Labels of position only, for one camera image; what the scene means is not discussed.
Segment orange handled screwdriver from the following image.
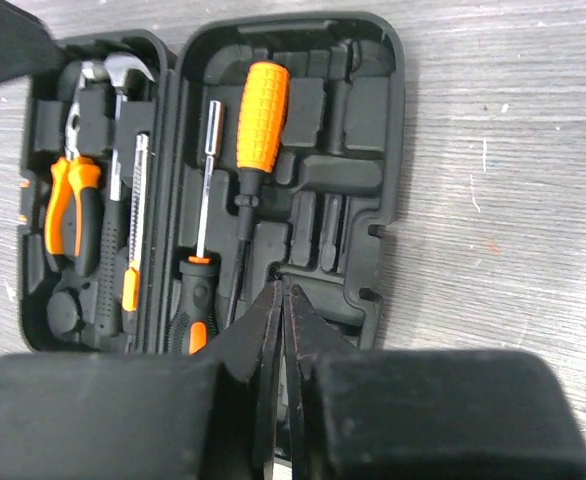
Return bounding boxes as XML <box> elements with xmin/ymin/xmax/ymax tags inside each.
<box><xmin>224</xmin><ymin>61</ymin><xmax>290</xmax><ymax>327</ymax></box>

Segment orange black pliers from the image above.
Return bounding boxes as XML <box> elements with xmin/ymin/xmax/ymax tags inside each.
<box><xmin>44</xmin><ymin>100</ymin><xmax>103</xmax><ymax>277</ymax></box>

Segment black plastic tool case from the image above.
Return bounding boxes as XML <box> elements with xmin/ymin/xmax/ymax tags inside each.
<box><xmin>18</xmin><ymin>11</ymin><xmax>405</xmax><ymax>353</ymax></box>

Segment black handled screwdriver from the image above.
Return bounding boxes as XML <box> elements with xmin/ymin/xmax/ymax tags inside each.
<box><xmin>168</xmin><ymin>100</ymin><xmax>224</xmax><ymax>355</ymax></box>

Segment black handled claw hammer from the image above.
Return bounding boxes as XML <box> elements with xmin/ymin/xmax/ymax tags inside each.
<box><xmin>80</xmin><ymin>51</ymin><xmax>154</xmax><ymax>340</ymax></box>

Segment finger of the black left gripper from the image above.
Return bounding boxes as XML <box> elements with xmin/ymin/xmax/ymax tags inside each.
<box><xmin>0</xmin><ymin>1</ymin><xmax>63</xmax><ymax>83</ymax></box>

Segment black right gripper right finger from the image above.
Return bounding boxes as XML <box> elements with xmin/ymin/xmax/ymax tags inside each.
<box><xmin>282</xmin><ymin>285</ymin><xmax>586</xmax><ymax>479</ymax></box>

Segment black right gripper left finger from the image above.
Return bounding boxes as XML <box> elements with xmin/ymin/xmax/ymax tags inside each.
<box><xmin>0</xmin><ymin>282</ymin><xmax>283</xmax><ymax>479</ymax></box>

